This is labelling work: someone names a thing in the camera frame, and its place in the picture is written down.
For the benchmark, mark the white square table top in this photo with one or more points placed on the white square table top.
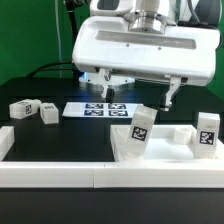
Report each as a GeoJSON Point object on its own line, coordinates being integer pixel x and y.
{"type": "Point", "coordinates": [166, 142]}

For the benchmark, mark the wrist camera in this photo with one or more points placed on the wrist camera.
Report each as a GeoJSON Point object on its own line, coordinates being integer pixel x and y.
{"type": "Point", "coordinates": [111, 7]}

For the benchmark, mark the white U-shaped obstacle fence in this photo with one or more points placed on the white U-shaped obstacle fence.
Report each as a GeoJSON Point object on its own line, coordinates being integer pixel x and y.
{"type": "Point", "coordinates": [117, 174]}

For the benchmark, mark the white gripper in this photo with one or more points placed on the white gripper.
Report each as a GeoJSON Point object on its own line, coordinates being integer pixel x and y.
{"type": "Point", "coordinates": [179, 56]}

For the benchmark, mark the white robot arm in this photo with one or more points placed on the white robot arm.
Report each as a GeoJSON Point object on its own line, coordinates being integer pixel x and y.
{"type": "Point", "coordinates": [155, 16]}

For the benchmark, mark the white sheet with markers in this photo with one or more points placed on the white sheet with markers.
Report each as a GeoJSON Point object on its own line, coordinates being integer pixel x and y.
{"type": "Point", "coordinates": [99, 110]}

